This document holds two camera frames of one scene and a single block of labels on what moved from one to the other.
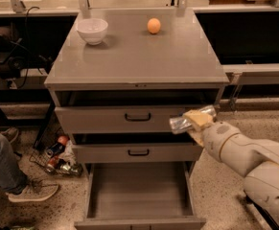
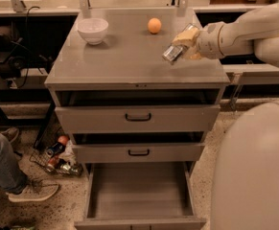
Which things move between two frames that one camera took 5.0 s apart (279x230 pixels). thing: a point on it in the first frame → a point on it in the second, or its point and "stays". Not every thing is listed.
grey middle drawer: [136, 148] stays
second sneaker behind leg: [11, 134] stays
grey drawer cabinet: [117, 79] stays
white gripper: [216, 138] → [210, 40]
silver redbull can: [180, 125] → [173, 51]
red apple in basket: [63, 140] stays
